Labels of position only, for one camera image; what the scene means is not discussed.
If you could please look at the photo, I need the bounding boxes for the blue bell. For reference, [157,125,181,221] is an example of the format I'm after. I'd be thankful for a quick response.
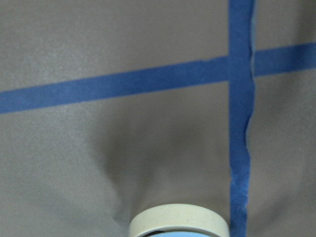
[128,203,230,237]

